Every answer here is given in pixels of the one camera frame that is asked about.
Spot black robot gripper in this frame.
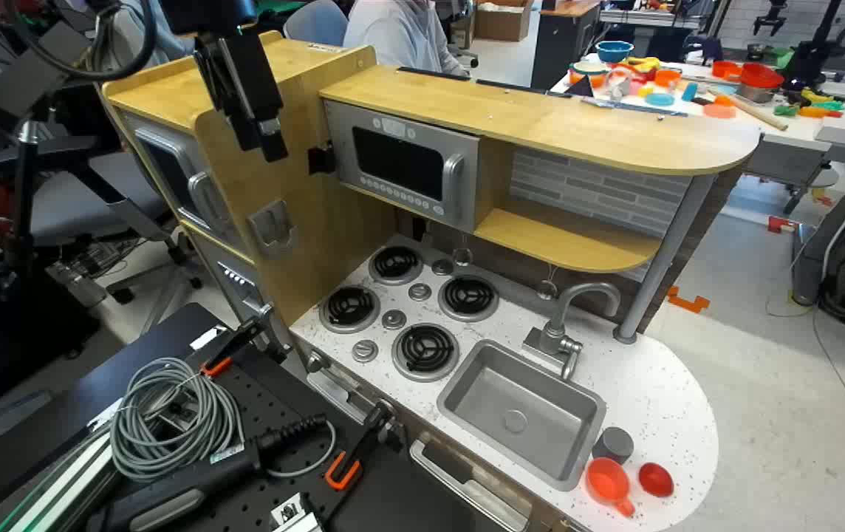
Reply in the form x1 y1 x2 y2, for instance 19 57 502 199
196 32 286 163

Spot small orange cup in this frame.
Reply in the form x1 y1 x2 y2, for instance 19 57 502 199
639 460 673 496

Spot person in grey shirt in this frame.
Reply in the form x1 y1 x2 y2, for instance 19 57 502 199
344 0 469 78

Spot office chair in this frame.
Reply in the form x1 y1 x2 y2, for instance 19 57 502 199
0 137 200 299

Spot toy microwave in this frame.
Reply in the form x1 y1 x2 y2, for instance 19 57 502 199
326 103 478 231

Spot wooden toy kitchen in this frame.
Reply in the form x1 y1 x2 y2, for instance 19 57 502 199
103 32 759 532

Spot black breadboard table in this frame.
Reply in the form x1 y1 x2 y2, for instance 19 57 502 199
0 305 494 532

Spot silver toy faucet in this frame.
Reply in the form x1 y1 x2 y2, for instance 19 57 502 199
522 280 620 382

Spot silver toy sink basin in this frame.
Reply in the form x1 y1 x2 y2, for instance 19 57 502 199
437 341 605 490

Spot table with colourful toys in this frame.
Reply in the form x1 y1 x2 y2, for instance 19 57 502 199
549 53 845 152

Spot orange handled clamp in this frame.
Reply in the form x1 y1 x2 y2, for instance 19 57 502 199
200 320 262 378
326 403 394 493

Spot coiled grey cable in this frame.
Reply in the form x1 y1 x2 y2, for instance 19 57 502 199
106 355 249 484

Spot orange measuring cup with handle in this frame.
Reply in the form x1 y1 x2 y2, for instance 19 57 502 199
586 457 636 517

